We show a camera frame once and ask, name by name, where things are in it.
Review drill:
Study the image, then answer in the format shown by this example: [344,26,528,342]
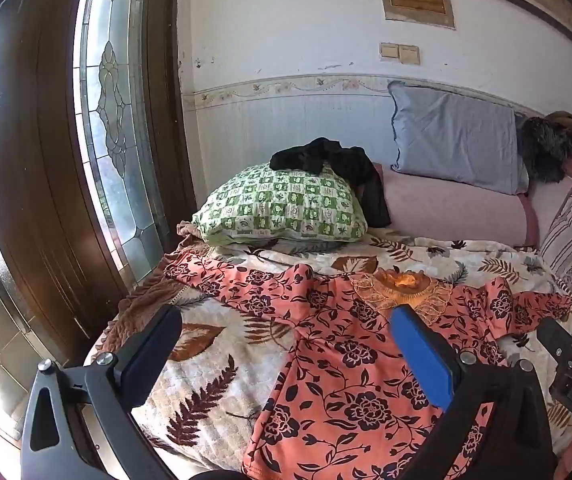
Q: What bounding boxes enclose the orange floral garment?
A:
[163,252,572,480]

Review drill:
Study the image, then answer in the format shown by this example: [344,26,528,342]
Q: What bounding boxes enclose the grey-blue pillow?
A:
[387,80,532,196]

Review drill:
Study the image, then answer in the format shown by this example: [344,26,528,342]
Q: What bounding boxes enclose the pink bolster cushion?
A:
[373,162,541,248]

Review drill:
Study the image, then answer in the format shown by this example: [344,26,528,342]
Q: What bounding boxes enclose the leaf print blanket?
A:
[83,227,572,476]

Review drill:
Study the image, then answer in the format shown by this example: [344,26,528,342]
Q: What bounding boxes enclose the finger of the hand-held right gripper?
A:
[537,317,572,366]

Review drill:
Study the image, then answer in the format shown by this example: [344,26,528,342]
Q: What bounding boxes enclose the stained glass door panel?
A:
[73,0,167,281]

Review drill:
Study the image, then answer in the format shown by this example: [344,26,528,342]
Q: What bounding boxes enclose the green checked pillow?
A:
[192,164,369,247]

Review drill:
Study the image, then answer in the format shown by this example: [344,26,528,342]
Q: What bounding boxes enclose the black garment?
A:
[269,137,393,228]

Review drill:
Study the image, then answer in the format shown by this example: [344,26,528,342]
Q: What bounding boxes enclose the wall plaque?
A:
[378,0,456,29]

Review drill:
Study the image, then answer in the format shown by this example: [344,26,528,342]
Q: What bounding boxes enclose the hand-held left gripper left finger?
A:
[20,304,184,480]

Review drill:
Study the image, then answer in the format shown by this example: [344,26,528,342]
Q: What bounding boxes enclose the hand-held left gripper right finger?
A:
[390,304,559,480]

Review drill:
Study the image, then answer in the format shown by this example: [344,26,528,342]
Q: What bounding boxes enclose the dark furry cushion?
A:
[516,116,572,184]

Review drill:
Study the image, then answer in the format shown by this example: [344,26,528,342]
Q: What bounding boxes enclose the wooden door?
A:
[0,0,197,361]

